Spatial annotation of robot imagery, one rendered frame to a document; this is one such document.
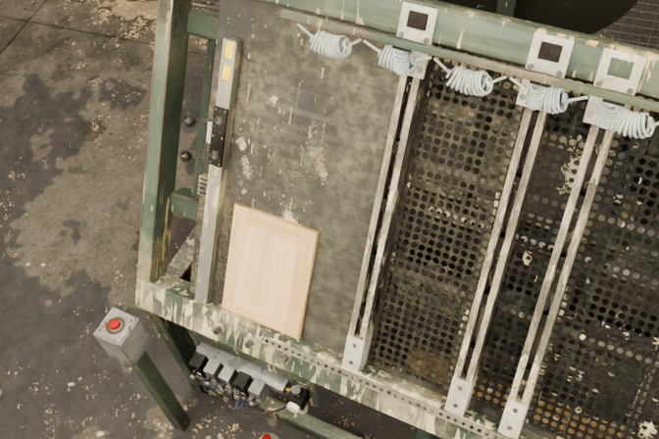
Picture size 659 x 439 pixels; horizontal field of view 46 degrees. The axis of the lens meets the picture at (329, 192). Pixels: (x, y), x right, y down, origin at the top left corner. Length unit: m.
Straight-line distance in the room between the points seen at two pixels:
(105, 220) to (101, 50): 1.41
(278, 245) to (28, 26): 3.53
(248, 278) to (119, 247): 1.62
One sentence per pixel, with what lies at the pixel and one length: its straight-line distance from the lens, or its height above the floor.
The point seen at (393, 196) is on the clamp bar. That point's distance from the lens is 2.29.
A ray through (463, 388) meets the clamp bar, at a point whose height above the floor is 1.01.
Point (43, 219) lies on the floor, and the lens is 4.52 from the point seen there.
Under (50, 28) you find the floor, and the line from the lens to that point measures 5.67.
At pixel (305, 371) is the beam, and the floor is 0.83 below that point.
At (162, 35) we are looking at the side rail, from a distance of 2.60.
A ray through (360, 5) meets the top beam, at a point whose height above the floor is 1.90.
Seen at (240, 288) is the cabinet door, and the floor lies 0.97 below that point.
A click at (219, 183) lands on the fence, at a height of 1.29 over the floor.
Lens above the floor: 3.28
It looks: 52 degrees down
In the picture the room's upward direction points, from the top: 10 degrees counter-clockwise
